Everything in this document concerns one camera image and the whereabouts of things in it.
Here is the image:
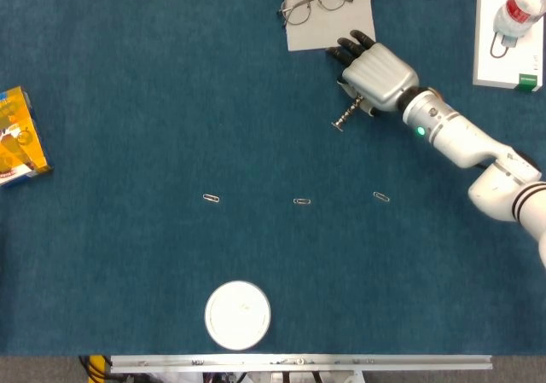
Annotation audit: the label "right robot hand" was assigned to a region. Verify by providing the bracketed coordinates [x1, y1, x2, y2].
[326, 29, 420, 118]

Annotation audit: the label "white box with green corner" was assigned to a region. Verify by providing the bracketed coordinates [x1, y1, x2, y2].
[472, 0, 545, 92]

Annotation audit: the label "plastic bottle with red cap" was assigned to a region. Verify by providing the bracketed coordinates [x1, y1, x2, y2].
[493, 0, 546, 47]

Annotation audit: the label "blue felt table cloth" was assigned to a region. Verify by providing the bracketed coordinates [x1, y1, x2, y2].
[0, 0, 546, 356]

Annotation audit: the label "orange yellow cardboard box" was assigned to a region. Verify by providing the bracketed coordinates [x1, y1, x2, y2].
[0, 85, 55, 189]

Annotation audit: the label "thin metal frame eyeglasses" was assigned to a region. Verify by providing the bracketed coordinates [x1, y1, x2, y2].
[276, 0, 355, 28]

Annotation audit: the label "thin wire hook loop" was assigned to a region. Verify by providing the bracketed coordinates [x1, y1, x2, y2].
[489, 32, 508, 59]

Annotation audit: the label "aluminium profile rail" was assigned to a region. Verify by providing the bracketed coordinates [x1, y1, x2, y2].
[109, 354, 494, 374]

